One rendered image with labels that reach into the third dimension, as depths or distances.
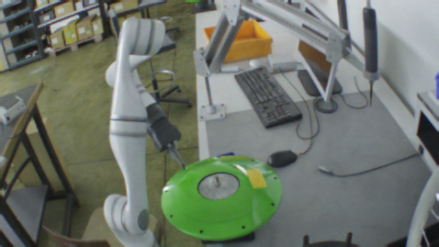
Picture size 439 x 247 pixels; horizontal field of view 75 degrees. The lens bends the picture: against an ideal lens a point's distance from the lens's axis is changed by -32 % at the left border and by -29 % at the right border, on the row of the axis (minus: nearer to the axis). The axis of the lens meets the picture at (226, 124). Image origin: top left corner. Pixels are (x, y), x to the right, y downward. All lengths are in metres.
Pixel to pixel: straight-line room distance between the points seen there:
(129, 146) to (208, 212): 0.25
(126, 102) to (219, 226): 0.35
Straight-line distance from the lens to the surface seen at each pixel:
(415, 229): 0.56
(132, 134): 0.82
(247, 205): 0.92
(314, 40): 0.99
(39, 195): 2.66
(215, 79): 1.83
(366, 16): 0.84
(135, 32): 0.84
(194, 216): 0.92
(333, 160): 1.29
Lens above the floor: 1.74
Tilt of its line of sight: 34 degrees down
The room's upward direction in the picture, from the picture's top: 9 degrees counter-clockwise
